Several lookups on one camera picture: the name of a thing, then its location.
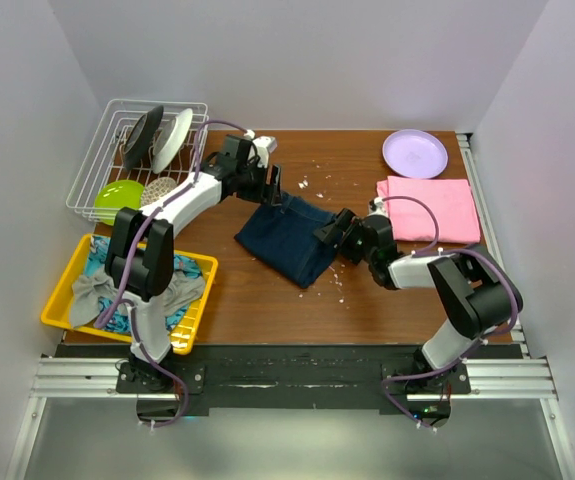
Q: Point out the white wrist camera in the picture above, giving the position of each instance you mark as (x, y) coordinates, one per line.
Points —
(377, 206)
(261, 149)

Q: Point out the grey cloth garment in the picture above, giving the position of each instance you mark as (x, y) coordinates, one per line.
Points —
(92, 295)

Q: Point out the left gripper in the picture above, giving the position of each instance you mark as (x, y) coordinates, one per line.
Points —
(272, 188)

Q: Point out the dark blue denim jeans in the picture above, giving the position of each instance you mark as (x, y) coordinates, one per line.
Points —
(283, 237)

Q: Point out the green plastic bowl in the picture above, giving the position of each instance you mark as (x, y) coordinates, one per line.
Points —
(116, 196)

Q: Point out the patterned ceramic cup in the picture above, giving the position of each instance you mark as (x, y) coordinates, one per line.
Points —
(157, 189)

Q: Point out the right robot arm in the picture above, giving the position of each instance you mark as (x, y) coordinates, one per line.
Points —
(475, 293)

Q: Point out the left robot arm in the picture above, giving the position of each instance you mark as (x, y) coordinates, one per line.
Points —
(140, 256)

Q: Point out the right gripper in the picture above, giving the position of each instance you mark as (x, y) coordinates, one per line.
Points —
(341, 221)

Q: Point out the yellow plastic tray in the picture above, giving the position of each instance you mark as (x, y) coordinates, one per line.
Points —
(56, 311)

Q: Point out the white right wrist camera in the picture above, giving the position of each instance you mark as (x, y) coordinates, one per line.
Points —
(377, 206)

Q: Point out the white plate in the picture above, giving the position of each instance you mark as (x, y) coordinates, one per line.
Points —
(171, 139)

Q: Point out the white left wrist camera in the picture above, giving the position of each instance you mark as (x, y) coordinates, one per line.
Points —
(261, 149)

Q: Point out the lilac plastic plate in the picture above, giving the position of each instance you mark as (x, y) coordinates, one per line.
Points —
(415, 154)

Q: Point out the aluminium frame rail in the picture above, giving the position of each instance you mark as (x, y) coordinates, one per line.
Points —
(97, 378)

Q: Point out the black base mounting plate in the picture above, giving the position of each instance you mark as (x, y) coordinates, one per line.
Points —
(360, 377)

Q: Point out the blue patterned cloth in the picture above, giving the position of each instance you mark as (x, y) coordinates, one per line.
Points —
(98, 251)

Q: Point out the pink t-shirt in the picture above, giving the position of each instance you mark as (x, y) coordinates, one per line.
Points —
(450, 200)

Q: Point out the white wire dish rack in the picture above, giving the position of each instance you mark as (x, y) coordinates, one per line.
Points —
(123, 148)

